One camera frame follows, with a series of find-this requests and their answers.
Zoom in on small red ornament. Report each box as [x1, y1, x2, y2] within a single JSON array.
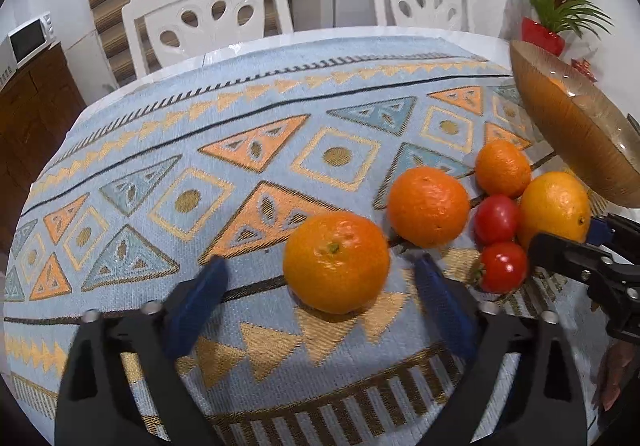
[[571, 58, 597, 83]]

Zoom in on person's right hand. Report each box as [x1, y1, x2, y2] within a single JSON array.
[[595, 342, 635, 411]]

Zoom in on large round orange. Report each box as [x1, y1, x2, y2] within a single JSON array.
[[517, 171, 592, 252]]

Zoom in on white microwave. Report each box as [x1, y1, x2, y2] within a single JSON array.
[[0, 11, 55, 87]]

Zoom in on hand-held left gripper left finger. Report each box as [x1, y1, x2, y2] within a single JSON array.
[[54, 256, 231, 446]]

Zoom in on large mandarin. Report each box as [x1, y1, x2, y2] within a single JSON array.
[[283, 213, 391, 316]]

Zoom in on blue patterned tablecloth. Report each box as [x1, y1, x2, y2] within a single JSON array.
[[0, 33, 616, 446]]

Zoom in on red vase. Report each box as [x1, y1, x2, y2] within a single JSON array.
[[521, 17, 566, 57]]

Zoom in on small mandarin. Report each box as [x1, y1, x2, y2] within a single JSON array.
[[474, 139, 532, 198]]

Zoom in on brown wooden sideboard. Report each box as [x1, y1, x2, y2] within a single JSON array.
[[0, 42, 88, 254]]

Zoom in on amber ribbed glass bowl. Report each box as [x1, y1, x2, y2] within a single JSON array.
[[509, 40, 640, 208]]

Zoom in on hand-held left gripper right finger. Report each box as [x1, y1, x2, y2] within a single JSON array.
[[414, 253, 588, 446]]

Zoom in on medium mandarin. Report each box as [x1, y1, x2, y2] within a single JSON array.
[[387, 166, 471, 248]]

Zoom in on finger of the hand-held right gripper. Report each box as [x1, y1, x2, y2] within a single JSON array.
[[585, 213, 640, 253], [527, 233, 615, 286]]

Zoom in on red cherry tomato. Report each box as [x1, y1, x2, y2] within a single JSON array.
[[473, 194, 522, 246], [474, 241, 530, 295]]

